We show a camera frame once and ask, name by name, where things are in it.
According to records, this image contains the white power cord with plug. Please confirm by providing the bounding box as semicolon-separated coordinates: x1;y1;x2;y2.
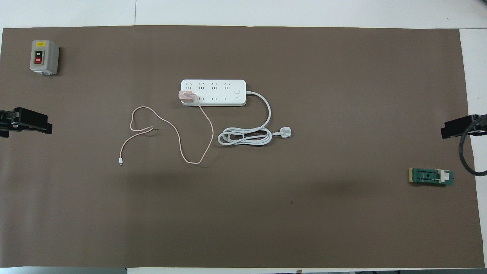
218;91;292;147

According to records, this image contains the grey on-off switch box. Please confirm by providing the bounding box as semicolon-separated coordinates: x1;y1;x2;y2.
30;40;60;75

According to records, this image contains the black cable along right arm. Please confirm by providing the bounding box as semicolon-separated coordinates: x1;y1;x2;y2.
458;117;487;177

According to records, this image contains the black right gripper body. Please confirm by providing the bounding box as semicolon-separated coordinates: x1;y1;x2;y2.
466;114;487;134

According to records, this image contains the green knife switch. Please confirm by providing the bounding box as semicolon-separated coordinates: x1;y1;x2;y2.
409;167;454;187

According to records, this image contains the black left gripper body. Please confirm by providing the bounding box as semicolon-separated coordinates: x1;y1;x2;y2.
0;108;27;137

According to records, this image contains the pink charger adapter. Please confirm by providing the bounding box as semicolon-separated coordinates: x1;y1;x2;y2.
178;90;196;105

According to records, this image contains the brown table mat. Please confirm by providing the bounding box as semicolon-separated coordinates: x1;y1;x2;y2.
0;25;485;269

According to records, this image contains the pink charging cable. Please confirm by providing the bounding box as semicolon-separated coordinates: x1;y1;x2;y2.
119;102;214;166

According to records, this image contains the white power strip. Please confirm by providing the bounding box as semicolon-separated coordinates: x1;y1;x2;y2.
180;79;247;107

